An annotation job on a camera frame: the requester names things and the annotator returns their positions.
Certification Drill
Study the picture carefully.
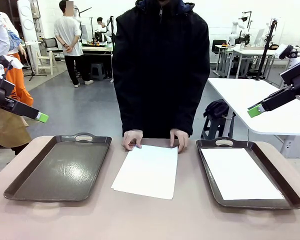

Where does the white A4 paper sheet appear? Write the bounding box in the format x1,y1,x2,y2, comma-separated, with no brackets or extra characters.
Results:
111,144,179,200
200,147,285,201

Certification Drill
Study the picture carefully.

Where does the person's left forearm black sleeve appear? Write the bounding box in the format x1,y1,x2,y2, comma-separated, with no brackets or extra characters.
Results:
171,82,211,137

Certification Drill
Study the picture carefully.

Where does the person's right forearm black sleeve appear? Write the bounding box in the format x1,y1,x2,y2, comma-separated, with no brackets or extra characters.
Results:
114,82,144,133

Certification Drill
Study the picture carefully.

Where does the person's left hand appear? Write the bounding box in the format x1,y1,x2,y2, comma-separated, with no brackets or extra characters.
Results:
169,128,190,153

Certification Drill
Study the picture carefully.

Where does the person's right hand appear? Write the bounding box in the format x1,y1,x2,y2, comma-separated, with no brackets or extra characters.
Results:
121,129,144,151

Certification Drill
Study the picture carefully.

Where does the mannequin with orange trousers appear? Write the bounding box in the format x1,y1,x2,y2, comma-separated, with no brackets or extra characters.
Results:
0,8,35,107

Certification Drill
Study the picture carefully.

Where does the black floor stand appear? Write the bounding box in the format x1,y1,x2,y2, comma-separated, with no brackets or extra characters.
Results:
23,44,48,82

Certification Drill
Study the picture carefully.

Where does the large white table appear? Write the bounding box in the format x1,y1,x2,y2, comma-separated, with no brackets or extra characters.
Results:
207,77,300,160

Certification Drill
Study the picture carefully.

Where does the black tripod stand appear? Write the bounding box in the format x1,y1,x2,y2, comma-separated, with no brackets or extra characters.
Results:
255,18,278,81

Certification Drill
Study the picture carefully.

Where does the white background desk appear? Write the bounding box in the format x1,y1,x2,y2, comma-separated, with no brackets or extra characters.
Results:
232,47,291,79

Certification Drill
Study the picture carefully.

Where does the black bag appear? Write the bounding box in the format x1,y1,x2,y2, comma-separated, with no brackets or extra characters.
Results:
203,99,232,120

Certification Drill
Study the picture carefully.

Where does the dark step stool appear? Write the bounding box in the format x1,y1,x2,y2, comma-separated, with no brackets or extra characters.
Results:
201,113,235,141

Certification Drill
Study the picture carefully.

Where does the brown plastic tray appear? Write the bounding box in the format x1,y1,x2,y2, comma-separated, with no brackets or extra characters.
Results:
195,136,300,210
3,132,113,203

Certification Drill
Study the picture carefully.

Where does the black mesh office chair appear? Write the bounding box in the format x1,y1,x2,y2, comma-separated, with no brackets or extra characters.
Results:
41,37,64,61

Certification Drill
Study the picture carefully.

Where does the white tower air conditioner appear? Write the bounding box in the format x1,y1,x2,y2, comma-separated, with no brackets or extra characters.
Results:
16,0,41,43

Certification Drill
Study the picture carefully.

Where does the grey plastic stool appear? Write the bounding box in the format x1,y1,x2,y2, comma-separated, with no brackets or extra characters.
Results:
90,62,106,81

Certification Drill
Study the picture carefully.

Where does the man in white t-shirt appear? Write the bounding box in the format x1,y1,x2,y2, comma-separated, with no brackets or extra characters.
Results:
53,0,95,88

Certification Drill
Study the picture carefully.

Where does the wooden top work table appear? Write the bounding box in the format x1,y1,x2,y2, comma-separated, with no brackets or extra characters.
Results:
81,44,115,76

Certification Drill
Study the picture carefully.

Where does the seated person in background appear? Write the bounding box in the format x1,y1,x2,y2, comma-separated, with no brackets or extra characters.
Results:
93,16,109,44

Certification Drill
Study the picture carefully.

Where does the person in black jacket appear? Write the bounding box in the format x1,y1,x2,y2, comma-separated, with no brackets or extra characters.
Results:
112,0,211,139

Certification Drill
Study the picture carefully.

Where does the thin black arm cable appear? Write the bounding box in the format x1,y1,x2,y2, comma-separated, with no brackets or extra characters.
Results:
0,65,14,104

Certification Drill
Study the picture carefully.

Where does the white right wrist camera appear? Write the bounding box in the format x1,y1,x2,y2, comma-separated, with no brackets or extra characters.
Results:
274,44,300,61

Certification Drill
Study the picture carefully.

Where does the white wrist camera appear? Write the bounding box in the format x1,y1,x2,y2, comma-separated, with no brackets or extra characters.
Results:
0,55,24,71
274,44,300,61

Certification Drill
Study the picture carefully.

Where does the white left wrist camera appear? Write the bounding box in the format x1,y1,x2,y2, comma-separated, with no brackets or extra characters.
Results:
0,55,24,71

